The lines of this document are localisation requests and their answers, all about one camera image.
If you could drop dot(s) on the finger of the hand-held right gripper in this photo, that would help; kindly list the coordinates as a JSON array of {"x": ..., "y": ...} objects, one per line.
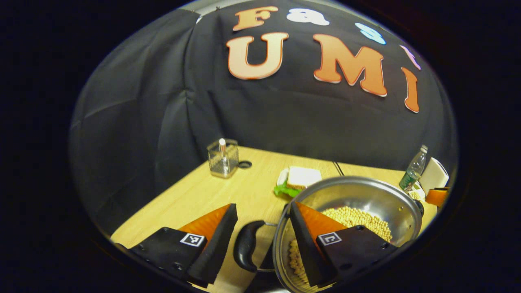
[{"x": 436, "y": 197}]

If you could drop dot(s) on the black backdrop cloth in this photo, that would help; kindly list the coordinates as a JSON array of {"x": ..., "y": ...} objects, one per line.
[{"x": 163, "y": 101}]

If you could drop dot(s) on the clear plastic water bottle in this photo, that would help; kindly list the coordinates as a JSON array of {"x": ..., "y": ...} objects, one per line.
[{"x": 413, "y": 169}]

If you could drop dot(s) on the small heap of soybeans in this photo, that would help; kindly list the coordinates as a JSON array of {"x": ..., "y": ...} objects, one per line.
[{"x": 414, "y": 195}]

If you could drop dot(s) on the white divided plate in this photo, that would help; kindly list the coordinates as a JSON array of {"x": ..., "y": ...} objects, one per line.
[{"x": 419, "y": 198}]

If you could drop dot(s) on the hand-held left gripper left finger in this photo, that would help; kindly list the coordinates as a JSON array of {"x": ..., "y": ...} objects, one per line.
[{"x": 217, "y": 248}]

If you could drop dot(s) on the white toaster appliance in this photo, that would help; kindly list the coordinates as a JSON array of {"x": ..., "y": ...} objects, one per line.
[{"x": 433, "y": 175}]

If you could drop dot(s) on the sandwich with lettuce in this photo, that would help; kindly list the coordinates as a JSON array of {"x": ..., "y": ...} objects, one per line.
[{"x": 303, "y": 177}]

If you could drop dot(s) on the black table grommet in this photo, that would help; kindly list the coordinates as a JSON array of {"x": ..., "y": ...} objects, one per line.
[{"x": 244, "y": 164}]

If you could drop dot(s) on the pile of yellow soybeans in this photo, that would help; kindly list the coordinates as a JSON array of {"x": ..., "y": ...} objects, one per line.
[{"x": 358, "y": 217}]

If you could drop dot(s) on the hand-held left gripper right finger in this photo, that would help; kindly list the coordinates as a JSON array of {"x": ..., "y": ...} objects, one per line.
[{"x": 303, "y": 248}]

